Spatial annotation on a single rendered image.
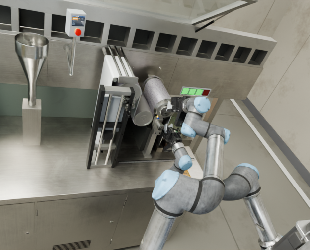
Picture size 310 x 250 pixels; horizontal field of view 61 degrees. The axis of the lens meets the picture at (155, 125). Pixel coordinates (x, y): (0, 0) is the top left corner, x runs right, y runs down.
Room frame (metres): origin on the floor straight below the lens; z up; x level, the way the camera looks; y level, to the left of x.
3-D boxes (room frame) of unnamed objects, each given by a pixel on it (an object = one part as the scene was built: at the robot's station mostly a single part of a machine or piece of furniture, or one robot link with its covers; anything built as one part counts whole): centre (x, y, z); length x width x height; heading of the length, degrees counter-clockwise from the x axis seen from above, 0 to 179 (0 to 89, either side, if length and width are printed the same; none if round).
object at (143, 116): (1.38, 0.14, 1.17); 0.26 x 0.12 x 0.12; 30
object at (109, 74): (1.30, 0.34, 1.17); 0.34 x 0.05 x 0.54; 30
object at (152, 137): (1.28, -0.02, 1.05); 0.06 x 0.05 x 0.31; 30
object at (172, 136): (1.26, -0.14, 1.12); 0.12 x 0.08 x 0.09; 30
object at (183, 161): (1.13, -0.22, 1.11); 0.11 x 0.08 x 0.09; 30
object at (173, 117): (1.56, -0.10, 1.00); 0.40 x 0.16 x 0.06; 30
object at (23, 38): (1.06, 0.65, 1.50); 0.14 x 0.14 x 0.06
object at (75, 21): (1.08, 0.46, 1.66); 0.07 x 0.07 x 0.10; 46
